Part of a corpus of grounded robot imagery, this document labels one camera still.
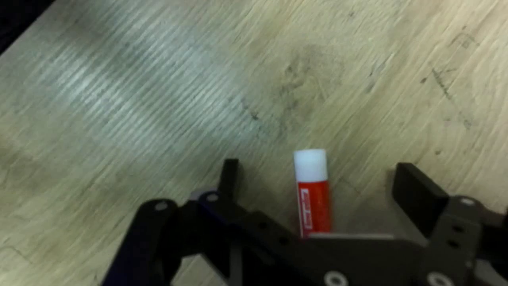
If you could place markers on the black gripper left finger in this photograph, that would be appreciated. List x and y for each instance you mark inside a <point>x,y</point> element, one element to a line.
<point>211,247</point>

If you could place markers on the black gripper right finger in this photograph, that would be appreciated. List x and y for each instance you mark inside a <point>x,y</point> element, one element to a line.
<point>454,231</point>

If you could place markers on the red marker with white cap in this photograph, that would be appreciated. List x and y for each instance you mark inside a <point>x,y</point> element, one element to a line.
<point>313,195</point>

